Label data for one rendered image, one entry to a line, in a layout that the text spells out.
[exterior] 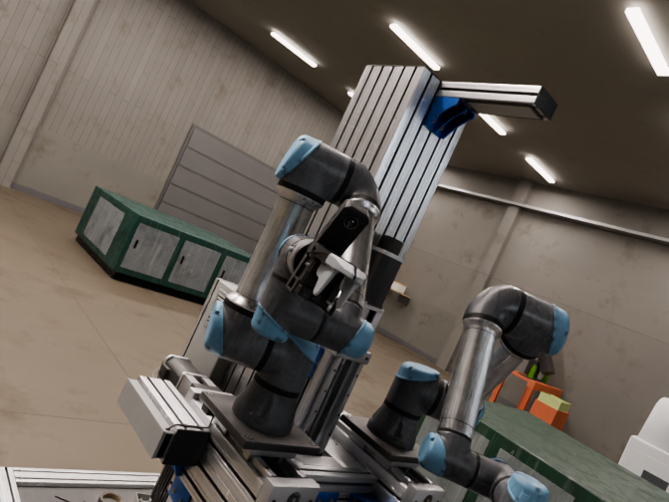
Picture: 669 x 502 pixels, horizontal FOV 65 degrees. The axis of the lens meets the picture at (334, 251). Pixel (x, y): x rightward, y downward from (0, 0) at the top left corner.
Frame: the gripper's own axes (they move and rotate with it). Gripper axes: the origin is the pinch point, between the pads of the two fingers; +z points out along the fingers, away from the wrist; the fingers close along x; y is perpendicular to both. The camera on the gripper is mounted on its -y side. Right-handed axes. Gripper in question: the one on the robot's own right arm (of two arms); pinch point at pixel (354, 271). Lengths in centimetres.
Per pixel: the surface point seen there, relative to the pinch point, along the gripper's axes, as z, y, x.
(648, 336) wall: -741, -217, -816
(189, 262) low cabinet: -673, 94, -19
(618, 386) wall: -750, -106, -826
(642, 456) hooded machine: -347, -8, -477
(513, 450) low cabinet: -231, 38, -238
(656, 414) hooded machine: -362, -53, -482
